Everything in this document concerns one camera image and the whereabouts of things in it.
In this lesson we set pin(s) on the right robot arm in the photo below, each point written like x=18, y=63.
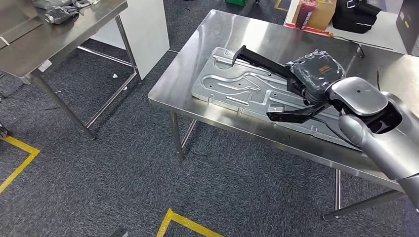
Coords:
x=386, y=144

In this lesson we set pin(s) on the black camera bracket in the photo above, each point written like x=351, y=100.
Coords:
x=118, y=233
x=294, y=116

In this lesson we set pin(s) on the white cabinet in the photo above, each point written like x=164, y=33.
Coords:
x=144, y=36

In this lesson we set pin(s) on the black left camera bracket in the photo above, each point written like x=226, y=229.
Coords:
x=118, y=233

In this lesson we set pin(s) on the plastic-wrapped spare robot hand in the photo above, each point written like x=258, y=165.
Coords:
x=62, y=14

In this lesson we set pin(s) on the black plastic panel part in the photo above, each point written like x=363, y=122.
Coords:
x=262, y=62

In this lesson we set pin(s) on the brown cardboard box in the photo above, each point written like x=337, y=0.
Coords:
x=322, y=14

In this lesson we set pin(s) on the stainless steel workbench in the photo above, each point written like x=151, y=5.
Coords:
x=262, y=36

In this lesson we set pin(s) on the black bag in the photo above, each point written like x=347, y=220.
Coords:
x=355, y=16

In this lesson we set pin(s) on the stainless steel side table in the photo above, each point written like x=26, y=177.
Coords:
x=65, y=36

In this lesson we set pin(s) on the green plastic crate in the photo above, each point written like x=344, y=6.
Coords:
x=235, y=2

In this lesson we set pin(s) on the flat red folder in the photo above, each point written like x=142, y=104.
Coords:
x=307, y=30

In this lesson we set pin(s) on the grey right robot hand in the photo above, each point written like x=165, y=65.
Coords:
x=316, y=73

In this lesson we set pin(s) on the stamped silver metal plate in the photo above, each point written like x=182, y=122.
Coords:
x=229, y=85

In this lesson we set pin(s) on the black right camera bracket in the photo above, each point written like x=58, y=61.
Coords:
x=294, y=116

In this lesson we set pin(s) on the red drink cup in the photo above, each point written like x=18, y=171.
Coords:
x=305, y=14

